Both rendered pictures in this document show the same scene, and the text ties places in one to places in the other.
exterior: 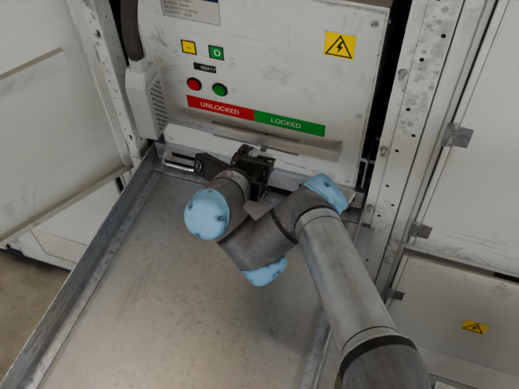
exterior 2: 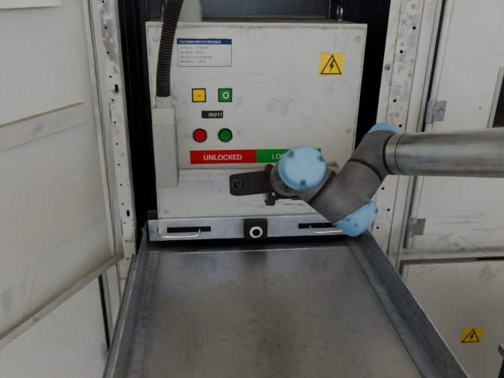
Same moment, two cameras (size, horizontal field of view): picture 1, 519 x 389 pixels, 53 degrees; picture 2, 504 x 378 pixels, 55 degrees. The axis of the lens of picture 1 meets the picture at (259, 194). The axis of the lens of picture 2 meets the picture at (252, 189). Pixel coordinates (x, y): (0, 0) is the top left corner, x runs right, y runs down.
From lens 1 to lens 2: 0.68 m
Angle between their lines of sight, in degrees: 36
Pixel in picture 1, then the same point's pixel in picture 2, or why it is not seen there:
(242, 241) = (340, 184)
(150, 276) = (200, 325)
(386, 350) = not seen: outside the picture
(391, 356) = not seen: outside the picture
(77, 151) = (77, 230)
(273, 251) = (367, 188)
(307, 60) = (306, 84)
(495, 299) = (483, 286)
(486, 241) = (468, 218)
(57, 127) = (65, 194)
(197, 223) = (301, 169)
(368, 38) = (352, 52)
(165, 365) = not seen: outside the picture
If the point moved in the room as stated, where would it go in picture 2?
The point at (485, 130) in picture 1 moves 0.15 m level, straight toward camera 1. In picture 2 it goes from (454, 99) to (475, 115)
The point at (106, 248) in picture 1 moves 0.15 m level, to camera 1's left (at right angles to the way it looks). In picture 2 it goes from (136, 316) to (58, 337)
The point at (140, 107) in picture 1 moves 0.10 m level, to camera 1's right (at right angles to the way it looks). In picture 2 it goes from (166, 147) to (209, 141)
